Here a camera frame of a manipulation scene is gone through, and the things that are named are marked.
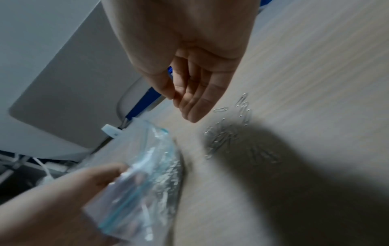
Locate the person's left hand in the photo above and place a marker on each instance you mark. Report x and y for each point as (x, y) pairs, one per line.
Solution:
(51, 206)

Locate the person's right hand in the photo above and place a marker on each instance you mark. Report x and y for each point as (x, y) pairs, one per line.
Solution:
(182, 28)

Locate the clear plastic zip bag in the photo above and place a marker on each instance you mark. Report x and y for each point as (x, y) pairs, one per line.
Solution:
(142, 182)

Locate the white metal rack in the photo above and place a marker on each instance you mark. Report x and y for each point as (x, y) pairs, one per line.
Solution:
(18, 165)

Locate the small white plastic clip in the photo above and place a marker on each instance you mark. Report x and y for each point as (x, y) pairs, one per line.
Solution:
(111, 131)

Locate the bunch of bagged paper clips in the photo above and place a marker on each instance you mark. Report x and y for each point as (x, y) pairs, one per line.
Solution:
(164, 182)

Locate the pile of silver paper clips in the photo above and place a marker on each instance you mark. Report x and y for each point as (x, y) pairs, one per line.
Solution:
(231, 137)

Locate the blue chair frame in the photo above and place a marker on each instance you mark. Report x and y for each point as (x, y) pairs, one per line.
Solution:
(146, 101)

